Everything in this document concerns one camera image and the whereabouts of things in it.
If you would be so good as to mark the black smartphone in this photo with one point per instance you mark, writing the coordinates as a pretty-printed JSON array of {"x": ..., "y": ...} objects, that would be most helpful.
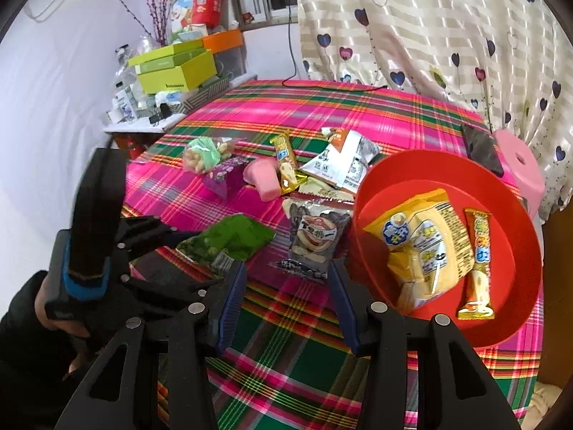
[{"x": 483, "y": 150}]

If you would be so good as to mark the lime green box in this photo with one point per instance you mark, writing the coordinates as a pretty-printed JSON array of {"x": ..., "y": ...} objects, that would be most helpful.
[{"x": 179, "y": 76}]

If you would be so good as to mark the person's left forearm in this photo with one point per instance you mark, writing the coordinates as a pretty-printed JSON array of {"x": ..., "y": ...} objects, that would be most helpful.
[{"x": 27, "y": 367}]

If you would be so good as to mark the cream snack packet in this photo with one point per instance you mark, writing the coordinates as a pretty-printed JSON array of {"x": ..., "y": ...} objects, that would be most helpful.
[{"x": 327, "y": 192}]

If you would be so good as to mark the cartoon print gift bag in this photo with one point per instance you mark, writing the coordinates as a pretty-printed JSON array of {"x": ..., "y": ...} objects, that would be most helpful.
[{"x": 181, "y": 13}]

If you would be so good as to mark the orange wafer bar packet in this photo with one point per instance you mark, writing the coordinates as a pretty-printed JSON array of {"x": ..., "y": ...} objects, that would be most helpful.
[{"x": 479, "y": 268}]

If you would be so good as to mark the heart print curtain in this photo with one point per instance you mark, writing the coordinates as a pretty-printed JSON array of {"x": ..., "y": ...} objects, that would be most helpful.
[{"x": 425, "y": 31}]

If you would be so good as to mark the black binder clip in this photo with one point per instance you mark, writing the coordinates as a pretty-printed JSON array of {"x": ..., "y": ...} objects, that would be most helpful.
[{"x": 159, "y": 116}]

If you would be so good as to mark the wooden wardrobe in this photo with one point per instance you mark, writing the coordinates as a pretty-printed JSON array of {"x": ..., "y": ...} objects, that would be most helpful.
[{"x": 555, "y": 300}]

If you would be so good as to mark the patterned tray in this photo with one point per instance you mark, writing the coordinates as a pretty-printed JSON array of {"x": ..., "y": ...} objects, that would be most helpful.
[{"x": 201, "y": 96}]

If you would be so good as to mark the white and orange snack packet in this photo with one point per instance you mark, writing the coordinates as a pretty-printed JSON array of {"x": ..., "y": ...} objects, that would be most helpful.
[{"x": 340, "y": 159}]

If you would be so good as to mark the red plastic bowl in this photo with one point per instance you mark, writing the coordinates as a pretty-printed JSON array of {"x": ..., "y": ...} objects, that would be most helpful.
[{"x": 506, "y": 233}]

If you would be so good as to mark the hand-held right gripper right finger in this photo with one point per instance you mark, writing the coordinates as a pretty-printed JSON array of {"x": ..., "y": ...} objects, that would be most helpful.
[{"x": 344, "y": 309}]

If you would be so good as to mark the white side table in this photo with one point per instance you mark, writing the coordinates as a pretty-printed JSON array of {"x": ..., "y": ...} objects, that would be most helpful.
[{"x": 134, "y": 126}]

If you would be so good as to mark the purple snack packet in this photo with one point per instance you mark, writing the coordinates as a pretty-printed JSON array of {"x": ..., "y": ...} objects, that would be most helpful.
[{"x": 224, "y": 177}]

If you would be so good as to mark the plaid tablecloth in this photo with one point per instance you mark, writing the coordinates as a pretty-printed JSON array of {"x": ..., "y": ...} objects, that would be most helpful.
[{"x": 291, "y": 107}]

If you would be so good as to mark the yellow candy bar packet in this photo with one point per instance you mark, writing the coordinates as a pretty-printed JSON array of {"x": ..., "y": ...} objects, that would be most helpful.
[{"x": 284, "y": 152}]

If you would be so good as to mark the yellow snack bag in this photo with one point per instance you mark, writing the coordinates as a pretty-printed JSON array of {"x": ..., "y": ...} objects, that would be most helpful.
[{"x": 425, "y": 242}]

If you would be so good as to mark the beige cloth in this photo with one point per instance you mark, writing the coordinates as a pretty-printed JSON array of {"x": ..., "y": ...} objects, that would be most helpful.
[{"x": 546, "y": 401}]

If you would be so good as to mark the clear bag of peanuts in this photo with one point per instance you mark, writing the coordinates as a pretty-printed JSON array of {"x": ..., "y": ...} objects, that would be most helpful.
[{"x": 203, "y": 154}]

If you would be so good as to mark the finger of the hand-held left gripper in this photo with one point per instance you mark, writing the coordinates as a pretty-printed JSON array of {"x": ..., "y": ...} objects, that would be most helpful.
[
  {"x": 165, "y": 289},
  {"x": 143, "y": 235}
]

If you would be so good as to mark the person's left hand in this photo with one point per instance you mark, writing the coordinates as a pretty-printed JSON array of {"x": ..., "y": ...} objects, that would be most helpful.
[{"x": 44, "y": 311}]

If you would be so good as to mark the pink plastic stool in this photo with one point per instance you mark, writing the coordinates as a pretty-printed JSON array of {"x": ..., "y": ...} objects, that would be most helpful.
[{"x": 519, "y": 174}]

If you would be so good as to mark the storage box with orange lid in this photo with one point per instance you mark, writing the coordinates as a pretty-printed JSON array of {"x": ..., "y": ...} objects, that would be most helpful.
[{"x": 224, "y": 40}]

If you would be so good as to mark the dried flower branches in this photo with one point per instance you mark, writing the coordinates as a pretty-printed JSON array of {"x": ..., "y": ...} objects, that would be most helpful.
[{"x": 152, "y": 4}]

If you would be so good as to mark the green snack packet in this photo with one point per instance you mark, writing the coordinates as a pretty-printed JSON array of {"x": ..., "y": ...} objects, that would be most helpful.
[{"x": 232, "y": 237}]

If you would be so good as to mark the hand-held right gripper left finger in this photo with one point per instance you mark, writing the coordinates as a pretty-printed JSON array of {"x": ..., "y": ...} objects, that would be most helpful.
[{"x": 230, "y": 304}]

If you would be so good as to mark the flat green box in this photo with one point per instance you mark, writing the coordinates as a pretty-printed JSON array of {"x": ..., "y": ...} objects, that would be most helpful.
[{"x": 165, "y": 53}]

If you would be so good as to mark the grey snack packet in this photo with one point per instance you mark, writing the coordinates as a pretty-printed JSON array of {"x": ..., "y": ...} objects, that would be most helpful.
[{"x": 313, "y": 233}]

